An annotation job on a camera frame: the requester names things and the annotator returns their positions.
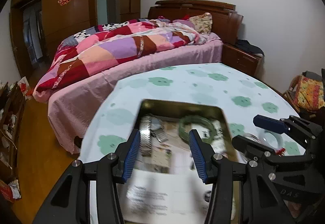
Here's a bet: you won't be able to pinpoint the silver metal band watch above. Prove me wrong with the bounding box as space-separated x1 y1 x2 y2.
139 115 166 156

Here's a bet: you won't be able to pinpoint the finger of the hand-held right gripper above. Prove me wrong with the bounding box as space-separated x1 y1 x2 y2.
253 114 325 149
232 135 280 162

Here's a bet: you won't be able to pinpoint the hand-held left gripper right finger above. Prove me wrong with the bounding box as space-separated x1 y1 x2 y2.
188 129 287 224

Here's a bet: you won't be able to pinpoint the wooden nightstand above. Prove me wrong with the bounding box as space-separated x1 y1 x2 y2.
222 43 263 78

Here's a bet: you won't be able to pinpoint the pale jade bangle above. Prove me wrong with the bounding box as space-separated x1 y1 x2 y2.
258 129 284 150

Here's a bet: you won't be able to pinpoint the dark folded clothes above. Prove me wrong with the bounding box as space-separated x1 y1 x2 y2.
236 39 265 56

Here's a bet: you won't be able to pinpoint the silver metal bangle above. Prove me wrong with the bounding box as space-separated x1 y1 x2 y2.
243 134 260 144

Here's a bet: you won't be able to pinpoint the floral pillow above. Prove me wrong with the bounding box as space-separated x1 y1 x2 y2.
188 13 213 35

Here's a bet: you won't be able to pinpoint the patchwork quilt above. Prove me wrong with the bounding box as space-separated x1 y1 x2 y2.
34 17 201 101

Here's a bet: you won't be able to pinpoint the white printed paper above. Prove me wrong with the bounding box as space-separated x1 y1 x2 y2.
126 170 212 223

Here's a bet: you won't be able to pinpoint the gold metal tin box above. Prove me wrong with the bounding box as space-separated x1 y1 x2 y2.
122 99 245 224

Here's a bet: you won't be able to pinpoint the wooden bed with pink sheet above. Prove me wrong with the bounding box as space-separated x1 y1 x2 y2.
34 0 244 155

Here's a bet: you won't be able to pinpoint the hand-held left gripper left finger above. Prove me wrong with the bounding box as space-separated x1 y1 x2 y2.
33 129 141 224

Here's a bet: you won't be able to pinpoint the green jade bracelet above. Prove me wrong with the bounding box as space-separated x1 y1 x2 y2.
179 115 217 146

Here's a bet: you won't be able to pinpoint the orange floral cushion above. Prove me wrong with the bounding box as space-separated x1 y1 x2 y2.
294 75 325 112

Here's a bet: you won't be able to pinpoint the wooden side shelf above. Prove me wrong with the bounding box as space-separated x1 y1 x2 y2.
0 81 26 185

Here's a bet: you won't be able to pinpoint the red and white bag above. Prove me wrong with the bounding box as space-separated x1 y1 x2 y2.
18 76 34 100

